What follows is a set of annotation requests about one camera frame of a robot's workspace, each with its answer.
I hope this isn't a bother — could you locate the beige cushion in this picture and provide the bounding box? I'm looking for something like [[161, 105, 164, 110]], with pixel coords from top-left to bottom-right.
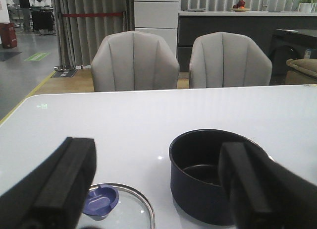
[[286, 58, 317, 78]]

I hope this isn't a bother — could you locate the left grey upholstered chair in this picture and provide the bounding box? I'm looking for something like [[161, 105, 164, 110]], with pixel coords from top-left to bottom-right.
[[91, 31, 179, 92]]

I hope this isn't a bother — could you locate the person in black clothes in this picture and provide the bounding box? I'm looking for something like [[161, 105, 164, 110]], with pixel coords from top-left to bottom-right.
[[19, 0, 31, 32]]

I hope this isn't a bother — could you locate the grey upholstered chair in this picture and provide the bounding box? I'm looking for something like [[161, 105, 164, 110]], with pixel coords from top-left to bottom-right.
[[91, 31, 179, 92], [189, 32, 272, 88]]

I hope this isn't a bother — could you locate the red trash bin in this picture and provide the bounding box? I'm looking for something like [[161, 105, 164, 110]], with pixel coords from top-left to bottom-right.
[[0, 22, 17, 49]]

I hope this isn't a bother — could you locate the dark grey counter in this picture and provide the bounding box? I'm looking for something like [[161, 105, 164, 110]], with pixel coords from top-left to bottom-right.
[[177, 11, 317, 72]]

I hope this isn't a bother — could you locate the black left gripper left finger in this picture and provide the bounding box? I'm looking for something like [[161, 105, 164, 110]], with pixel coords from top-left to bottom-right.
[[0, 137, 97, 229]]

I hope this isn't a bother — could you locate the dark blue saucepan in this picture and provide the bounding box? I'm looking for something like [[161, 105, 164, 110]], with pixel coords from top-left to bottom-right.
[[169, 129, 259, 226]]

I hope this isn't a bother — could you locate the fruit plate on counter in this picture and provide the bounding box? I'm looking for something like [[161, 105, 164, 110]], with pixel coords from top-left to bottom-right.
[[231, 0, 250, 12]]

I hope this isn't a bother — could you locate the red barrier belt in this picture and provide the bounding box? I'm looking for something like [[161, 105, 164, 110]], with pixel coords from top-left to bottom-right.
[[61, 12, 124, 18]]

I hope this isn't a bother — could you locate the right grey upholstered chair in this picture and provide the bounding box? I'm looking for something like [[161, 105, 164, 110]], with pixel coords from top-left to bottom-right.
[[189, 32, 272, 88]]

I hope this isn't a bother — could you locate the white drawer cabinet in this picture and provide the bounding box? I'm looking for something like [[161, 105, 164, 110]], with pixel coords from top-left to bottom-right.
[[134, 0, 179, 55]]

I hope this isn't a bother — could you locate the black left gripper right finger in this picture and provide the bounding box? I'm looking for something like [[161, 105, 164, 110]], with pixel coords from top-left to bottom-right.
[[218, 142, 317, 229]]

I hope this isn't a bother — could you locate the glass lid blue knob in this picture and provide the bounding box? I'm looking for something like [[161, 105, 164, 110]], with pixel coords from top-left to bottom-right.
[[77, 183, 156, 229]]

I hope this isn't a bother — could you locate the potted green plant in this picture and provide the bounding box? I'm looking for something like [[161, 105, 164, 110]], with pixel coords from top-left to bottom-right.
[[295, 0, 317, 13]]

